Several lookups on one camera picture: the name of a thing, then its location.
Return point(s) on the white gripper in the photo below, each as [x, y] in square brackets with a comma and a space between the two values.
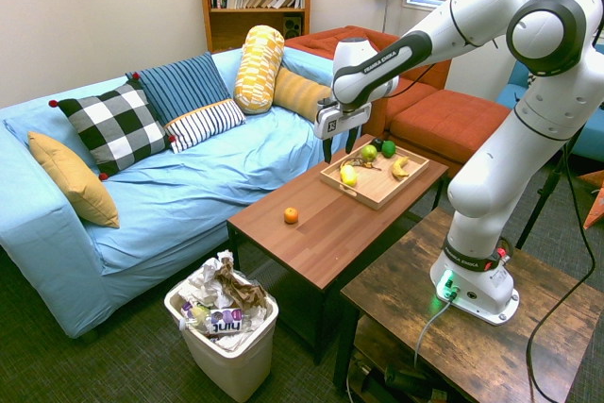
[342, 120]

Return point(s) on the orange tangerine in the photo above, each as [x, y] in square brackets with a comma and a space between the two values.
[291, 215]

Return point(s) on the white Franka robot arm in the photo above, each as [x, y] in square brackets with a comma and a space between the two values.
[542, 115]

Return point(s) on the yellow banana in tray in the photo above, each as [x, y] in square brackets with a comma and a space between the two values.
[348, 176]

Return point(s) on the light wooden tray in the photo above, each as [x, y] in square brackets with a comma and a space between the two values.
[377, 188]

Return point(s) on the brown spotted banana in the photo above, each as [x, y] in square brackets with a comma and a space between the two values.
[361, 163]

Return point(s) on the green apple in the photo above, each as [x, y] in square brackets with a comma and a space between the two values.
[369, 153]

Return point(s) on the dark avocado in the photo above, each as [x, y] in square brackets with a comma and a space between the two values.
[376, 142]

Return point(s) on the green lime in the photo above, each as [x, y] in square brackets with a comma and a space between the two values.
[388, 148]

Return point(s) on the mustard striped bolster pillow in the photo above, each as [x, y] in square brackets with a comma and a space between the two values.
[299, 91]

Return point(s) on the reddish wooden coffee table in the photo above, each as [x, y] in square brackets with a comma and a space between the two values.
[330, 238]

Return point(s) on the yellow patterned bolster pillow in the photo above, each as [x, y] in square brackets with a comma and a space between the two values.
[259, 68]

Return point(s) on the orange ottoman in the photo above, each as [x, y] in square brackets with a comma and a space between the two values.
[448, 120]

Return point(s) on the black speaker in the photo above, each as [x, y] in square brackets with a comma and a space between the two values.
[292, 27]

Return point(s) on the white navy striped pillow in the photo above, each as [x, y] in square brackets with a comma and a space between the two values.
[207, 123]

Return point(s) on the wooden bookshelf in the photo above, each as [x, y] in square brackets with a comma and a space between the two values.
[255, 25]

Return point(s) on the light blue sofa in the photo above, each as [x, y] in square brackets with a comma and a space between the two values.
[189, 186]

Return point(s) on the blue striped pillow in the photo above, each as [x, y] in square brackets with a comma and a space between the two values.
[184, 87]

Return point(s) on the crumpled brown paper bag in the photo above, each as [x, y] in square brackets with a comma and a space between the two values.
[238, 287]

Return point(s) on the crumpled white paper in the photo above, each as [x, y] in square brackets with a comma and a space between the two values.
[203, 280]

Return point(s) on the black tripod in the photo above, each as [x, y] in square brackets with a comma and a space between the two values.
[542, 195]

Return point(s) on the clear hint water bottle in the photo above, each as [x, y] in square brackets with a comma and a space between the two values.
[222, 320]

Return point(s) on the black white checkered pillow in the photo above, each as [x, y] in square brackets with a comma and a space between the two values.
[115, 127]

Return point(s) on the white trash bin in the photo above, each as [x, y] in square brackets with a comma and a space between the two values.
[236, 360]

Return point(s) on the black device under table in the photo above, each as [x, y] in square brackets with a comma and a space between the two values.
[401, 381]

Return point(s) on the rustic brown wooden table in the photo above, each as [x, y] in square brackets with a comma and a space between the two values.
[472, 356]

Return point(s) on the blue armchair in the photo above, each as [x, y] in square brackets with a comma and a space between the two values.
[590, 134]

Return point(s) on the orange triangular object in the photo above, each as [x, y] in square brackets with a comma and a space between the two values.
[595, 207]

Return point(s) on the plain mustard pillow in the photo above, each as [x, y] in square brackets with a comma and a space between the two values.
[75, 181]

